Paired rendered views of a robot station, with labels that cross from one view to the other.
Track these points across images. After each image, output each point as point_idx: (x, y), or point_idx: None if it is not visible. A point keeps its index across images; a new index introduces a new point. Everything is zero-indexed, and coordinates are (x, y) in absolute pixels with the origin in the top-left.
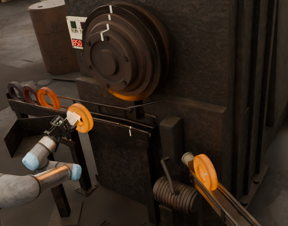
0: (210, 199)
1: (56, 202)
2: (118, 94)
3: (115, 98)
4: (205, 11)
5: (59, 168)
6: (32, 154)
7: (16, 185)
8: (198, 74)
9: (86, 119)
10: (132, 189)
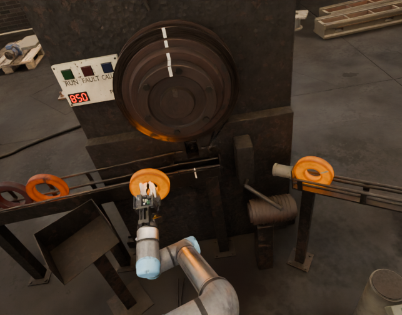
0: (339, 192)
1: (120, 297)
2: (176, 138)
3: (155, 146)
4: (267, 10)
5: (193, 252)
6: (149, 258)
7: (229, 301)
8: (258, 83)
9: (165, 182)
10: (184, 232)
